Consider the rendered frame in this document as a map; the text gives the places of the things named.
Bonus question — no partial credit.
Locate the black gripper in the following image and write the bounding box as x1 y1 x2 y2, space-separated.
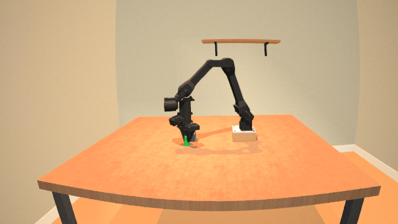
176 110 200 142

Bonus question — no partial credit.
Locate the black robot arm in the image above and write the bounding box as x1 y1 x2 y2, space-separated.
164 58 254 131

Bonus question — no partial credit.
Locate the green marker cap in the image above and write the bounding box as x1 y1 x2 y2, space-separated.
184 136 190 146

